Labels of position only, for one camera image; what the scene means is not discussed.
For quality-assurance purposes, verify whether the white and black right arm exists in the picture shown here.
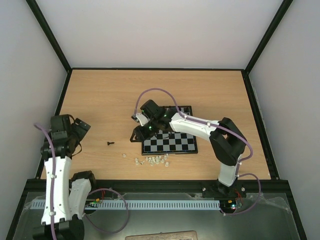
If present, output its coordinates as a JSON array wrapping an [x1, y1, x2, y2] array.
[[130, 99, 248, 196]]

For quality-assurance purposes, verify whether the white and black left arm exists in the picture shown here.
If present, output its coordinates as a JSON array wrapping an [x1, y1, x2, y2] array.
[[32, 114, 96, 240]]

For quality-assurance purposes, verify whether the white chess pieces cluster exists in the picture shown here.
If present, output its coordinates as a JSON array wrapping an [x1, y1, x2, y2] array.
[[145, 154, 169, 166]]

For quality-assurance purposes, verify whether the small circuit board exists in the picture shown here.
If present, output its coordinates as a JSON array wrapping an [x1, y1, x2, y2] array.
[[224, 198, 244, 210]]

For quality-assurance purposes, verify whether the black and grey chessboard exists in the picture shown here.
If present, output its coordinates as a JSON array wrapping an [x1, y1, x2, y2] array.
[[141, 105, 199, 155]]

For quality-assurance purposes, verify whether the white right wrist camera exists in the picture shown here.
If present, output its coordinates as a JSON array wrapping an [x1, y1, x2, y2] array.
[[131, 112, 149, 127]]

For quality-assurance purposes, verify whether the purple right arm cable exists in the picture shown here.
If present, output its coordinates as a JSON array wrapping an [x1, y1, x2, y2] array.
[[134, 87, 262, 216]]

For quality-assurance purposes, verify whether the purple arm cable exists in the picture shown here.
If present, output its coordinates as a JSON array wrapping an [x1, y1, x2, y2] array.
[[33, 122, 130, 240], [134, 87, 262, 216]]

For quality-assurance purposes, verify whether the light blue cable duct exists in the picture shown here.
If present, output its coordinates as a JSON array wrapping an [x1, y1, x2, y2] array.
[[29, 199, 221, 211]]

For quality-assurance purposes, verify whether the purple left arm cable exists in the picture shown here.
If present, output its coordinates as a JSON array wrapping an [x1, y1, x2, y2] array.
[[33, 122, 130, 240]]

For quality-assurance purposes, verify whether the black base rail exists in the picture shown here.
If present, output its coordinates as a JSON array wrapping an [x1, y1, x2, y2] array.
[[23, 179, 293, 199]]

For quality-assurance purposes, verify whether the black enclosure frame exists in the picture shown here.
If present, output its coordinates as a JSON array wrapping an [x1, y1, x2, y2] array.
[[4, 0, 320, 240]]

